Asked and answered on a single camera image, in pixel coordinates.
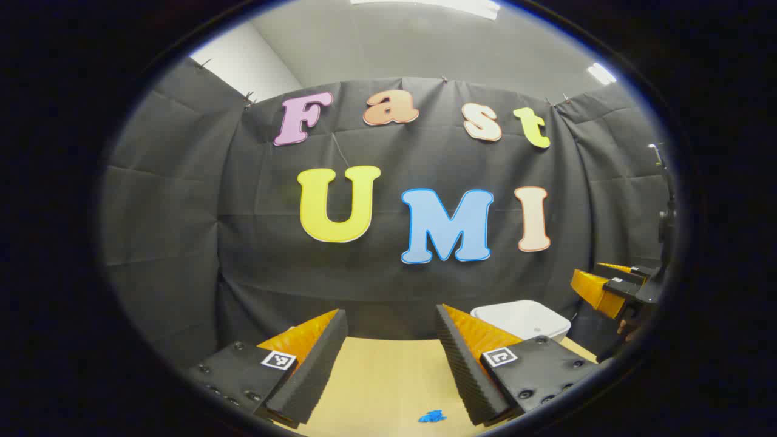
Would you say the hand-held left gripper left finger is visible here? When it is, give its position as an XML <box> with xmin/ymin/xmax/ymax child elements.
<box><xmin>185</xmin><ymin>308</ymin><xmax>350</xmax><ymax>430</ymax></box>

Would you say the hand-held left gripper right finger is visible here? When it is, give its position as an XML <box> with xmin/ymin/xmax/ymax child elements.
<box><xmin>435</xmin><ymin>303</ymin><xmax>602</xmax><ymax>427</ymax></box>

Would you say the white desktop garbage bin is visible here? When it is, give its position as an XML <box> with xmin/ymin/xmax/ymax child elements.
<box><xmin>470</xmin><ymin>300</ymin><xmax>572</xmax><ymax>344</ymax></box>

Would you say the wooden desktop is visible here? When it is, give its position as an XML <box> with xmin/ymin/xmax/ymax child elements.
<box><xmin>276</xmin><ymin>337</ymin><xmax>599</xmax><ymax>437</ymax></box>

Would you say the black stand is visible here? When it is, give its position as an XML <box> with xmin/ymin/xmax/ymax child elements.
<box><xmin>648</xmin><ymin>143</ymin><xmax>677</xmax><ymax>268</ymax></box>

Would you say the black backdrop cloth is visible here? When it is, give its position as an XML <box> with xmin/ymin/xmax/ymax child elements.
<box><xmin>100</xmin><ymin>58</ymin><xmax>674</xmax><ymax>371</ymax></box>

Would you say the small ceiling light panel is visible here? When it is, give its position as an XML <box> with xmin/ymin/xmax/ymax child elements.
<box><xmin>586</xmin><ymin>62</ymin><xmax>617</xmax><ymax>86</ymax></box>

